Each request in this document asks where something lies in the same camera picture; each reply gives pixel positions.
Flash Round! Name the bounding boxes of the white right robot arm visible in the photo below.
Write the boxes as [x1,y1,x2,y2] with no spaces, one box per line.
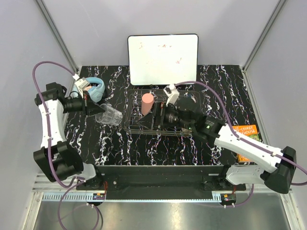
[138,102,296,194]

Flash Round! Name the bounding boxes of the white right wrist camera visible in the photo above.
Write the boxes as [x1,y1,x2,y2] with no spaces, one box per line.
[163,84,179,106]

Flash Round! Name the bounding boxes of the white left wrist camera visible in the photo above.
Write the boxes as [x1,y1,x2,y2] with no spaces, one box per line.
[72,74,90,97]

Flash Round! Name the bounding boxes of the clear plastic glass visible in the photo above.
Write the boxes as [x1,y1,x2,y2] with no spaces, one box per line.
[95,104,123,126]

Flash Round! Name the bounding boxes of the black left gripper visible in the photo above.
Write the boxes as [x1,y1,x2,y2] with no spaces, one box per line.
[62,90,105,117]

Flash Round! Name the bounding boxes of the white dry-erase board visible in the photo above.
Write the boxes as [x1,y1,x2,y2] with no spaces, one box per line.
[127,34,199,86]

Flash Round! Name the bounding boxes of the wire dish rack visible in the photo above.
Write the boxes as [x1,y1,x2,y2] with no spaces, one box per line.
[122,89,202,137]

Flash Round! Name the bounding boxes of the light blue headphones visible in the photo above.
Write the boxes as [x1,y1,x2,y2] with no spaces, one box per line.
[71,77,106,103]

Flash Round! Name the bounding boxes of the pink plastic cup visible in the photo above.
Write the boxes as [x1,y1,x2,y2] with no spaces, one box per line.
[141,93,154,115]

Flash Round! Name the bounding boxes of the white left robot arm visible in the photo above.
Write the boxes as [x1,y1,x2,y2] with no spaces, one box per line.
[34,82,106,190]

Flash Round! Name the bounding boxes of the orange treehouse book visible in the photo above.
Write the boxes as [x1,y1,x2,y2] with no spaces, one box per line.
[232,124,262,165]

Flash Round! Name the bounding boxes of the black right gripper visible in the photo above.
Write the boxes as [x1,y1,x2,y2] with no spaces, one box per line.
[137,101,194,131]

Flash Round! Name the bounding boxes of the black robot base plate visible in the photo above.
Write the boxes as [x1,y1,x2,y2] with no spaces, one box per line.
[77,165,246,202]

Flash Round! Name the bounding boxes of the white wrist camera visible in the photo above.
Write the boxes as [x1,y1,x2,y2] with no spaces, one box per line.
[72,74,90,97]
[163,84,179,106]

